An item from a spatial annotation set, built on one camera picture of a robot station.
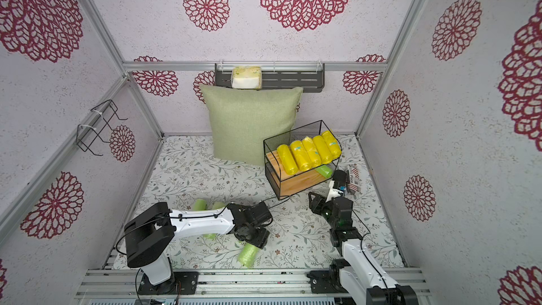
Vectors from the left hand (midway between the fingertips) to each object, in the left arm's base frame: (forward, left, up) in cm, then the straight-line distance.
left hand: (259, 240), depth 83 cm
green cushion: (+41, +8, +27) cm, 49 cm away
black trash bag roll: (+29, -38, +1) cm, 48 cm away
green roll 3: (+30, -30, +4) cm, 43 cm away
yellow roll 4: (+28, -27, +19) cm, 43 cm away
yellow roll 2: (+28, -17, +19) cm, 38 cm away
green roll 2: (+14, +19, +1) cm, 24 cm away
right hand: (+16, -22, +9) cm, 29 cm away
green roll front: (-5, +4, +1) cm, 7 cm away
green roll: (+14, +26, +2) cm, 30 cm away
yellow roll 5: (+33, -31, +20) cm, 49 cm away
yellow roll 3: (+29, -22, +19) cm, 41 cm away
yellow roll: (+27, -12, +18) cm, 34 cm away
